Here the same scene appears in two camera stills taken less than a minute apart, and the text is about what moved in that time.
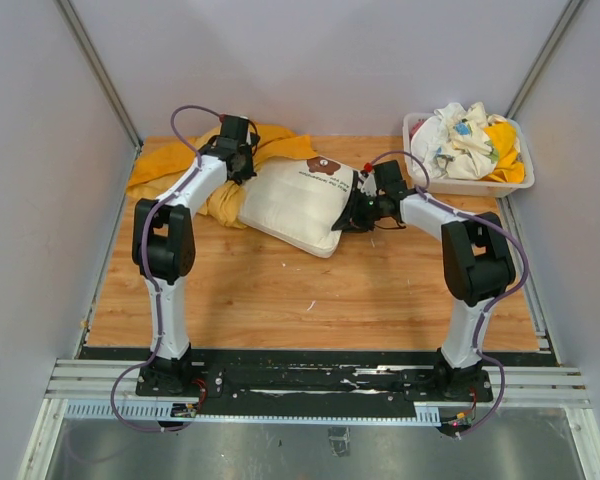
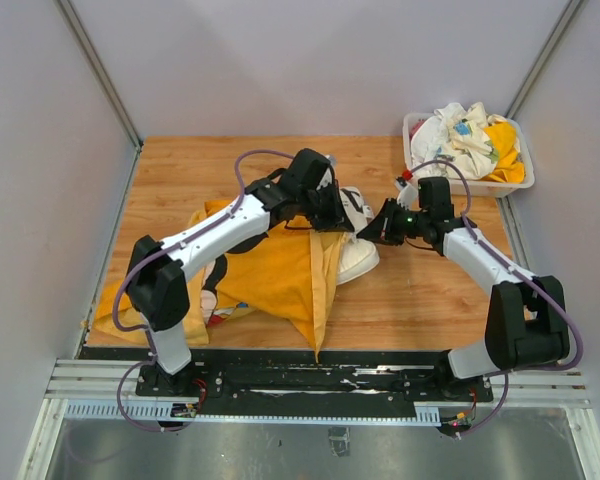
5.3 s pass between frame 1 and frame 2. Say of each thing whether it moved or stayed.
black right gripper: moved
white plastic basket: stayed
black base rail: stayed
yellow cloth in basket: stayed
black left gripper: moved
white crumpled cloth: stayed
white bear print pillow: moved
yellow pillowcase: moved
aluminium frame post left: stayed
